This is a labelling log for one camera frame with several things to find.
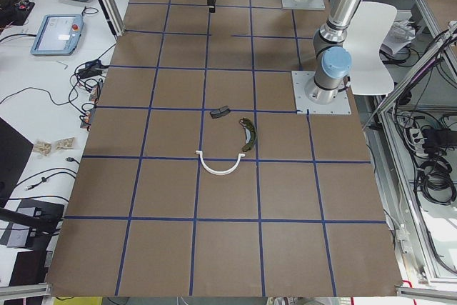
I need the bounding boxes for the dark grey brake pad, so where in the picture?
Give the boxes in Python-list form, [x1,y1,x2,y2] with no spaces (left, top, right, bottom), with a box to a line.
[209,106,231,119]

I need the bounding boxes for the olive green brake shoe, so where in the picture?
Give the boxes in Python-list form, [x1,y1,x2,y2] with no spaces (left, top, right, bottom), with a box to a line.
[239,117,258,153]

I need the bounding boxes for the near blue teach pendant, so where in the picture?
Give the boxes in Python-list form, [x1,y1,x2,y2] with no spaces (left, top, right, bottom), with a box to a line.
[31,14,84,56]

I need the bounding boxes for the white plastic chair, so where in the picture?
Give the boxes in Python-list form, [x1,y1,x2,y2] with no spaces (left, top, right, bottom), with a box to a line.
[343,1,397,96]

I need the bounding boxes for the white curved plastic bracket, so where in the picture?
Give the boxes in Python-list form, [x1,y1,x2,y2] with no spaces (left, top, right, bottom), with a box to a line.
[195,150,248,176]

